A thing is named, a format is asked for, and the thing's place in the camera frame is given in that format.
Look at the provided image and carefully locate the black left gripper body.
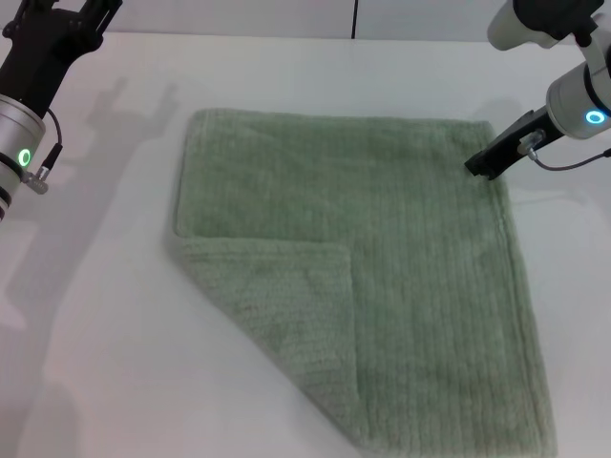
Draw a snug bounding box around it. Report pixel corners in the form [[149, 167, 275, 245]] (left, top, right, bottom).
[[0, 6, 105, 119]]

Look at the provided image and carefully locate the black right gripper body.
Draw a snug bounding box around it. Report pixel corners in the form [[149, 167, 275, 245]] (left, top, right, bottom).
[[478, 107, 570, 179]]

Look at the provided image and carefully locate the green terry towel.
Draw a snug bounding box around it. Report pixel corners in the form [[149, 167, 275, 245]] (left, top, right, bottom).
[[164, 108, 559, 458]]

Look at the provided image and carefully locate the right wrist camera housing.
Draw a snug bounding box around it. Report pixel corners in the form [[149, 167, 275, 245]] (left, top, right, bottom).
[[486, 0, 605, 52]]

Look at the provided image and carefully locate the left arm cable with plug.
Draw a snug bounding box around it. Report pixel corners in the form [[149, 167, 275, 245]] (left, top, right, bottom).
[[21, 108, 64, 195]]

